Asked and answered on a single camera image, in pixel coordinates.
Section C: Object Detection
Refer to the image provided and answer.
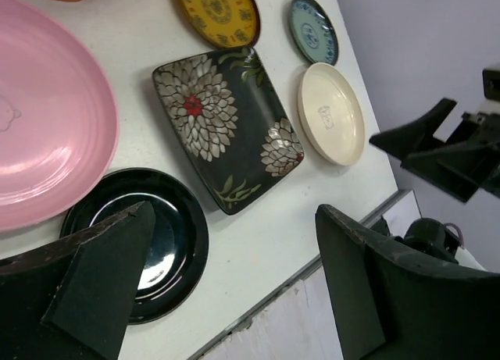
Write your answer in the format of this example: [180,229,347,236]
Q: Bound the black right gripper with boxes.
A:
[370,65,499,202]

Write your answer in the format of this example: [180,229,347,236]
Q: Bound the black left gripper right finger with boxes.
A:
[316,205,499,359]

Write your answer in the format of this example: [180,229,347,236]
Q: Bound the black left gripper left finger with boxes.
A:
[1,201,155,359]

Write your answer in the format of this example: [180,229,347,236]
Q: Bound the pink round plate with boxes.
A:
[1,0,119,231]

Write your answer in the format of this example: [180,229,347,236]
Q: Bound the black square floral plate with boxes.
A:
[152,46,305,216]

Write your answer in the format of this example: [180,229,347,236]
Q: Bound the black round plate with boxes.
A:
[59,168,209,325]

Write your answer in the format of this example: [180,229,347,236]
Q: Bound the cream round plate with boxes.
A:
[298,62,366,166]

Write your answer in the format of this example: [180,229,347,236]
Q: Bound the blue patterned round plate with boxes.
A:
[288,0,339,66]

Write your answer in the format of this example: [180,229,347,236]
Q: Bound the yellow patterned round plate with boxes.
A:
[180,0,261,48]

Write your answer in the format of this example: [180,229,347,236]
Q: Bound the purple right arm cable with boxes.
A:
[445,223,466,246]

